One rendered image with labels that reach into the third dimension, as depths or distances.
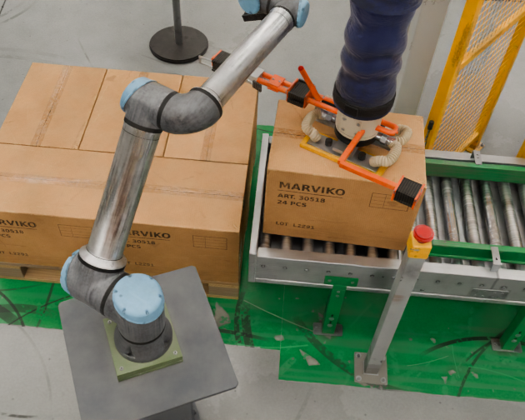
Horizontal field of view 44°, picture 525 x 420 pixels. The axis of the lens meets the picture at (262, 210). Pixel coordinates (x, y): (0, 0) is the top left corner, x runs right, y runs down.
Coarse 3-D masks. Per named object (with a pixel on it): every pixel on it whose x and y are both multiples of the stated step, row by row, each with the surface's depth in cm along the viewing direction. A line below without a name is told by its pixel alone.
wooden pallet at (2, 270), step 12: (252, 168) 355; (0, 264) 308; (12, 264) 307; (24, 264) 306; (0, 276) 316; (12, 276) 315; (24, 276) 315; (36, 276) 316; (48, 276) 317; (60, 276) 317; (240, 276) 315; (204, 288) 316; (216, 288) 309; (228, 288) 308
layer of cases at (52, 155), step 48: (48, 96) 322; (96, 96) 323; (240, 96) 328; (0, 144) 300; (48, 144) 301; (96, 144) 302; (192, 144) 305; (240, 144) 306; (0, 192) 281; (48, 192) 282; (96, 192) 284; (144, 192) 285; (192, 192) 286; (240, 192) 287; (0, 240) 292; (48, 240) 289; (144, 240) 283; (192, 240) 280; (240, 240) 287
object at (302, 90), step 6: (294, 84) 250; (300, 84) 251; (306, 84) 251; (288, 90) 247; (294, 90) 249; (300, 90) 249; (306, 90) 249; (288, 96) 249; (294, 96) 246; (300, 96) 245; (306, 96) 245; (294, 102) 249; (300, 102) 248; (306, 102) 248
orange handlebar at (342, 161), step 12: (264, 72) 256; (264, 84) 253; (276, 84) 251; (288, 84) 252; (312, 96) 250; (324, 96) 248; (324, 108) 245; (336, 108) 244; (384, 120) 241; (360, 132) 236; (384, 132) 238; (396, 132) 238; (348, 156) 230; (348, 168) 225; (360, 168) 224; (372, 180) 223; (384, 180) 221
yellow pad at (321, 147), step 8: (328, 136) 252; (304, 144) 248; (312, 144) 248; (320, 144) 248; (328, 144) 246; (320, 152) 246; (328, 152) 246; (336, 152) 245; (360, 152) 242; (368, 152) 247; (336, 160) 244; (352, 160) 243; (360, 160) 243; (368, 160) 243; (368, 168) 241; (376, 168) 241; (384, 168) 242
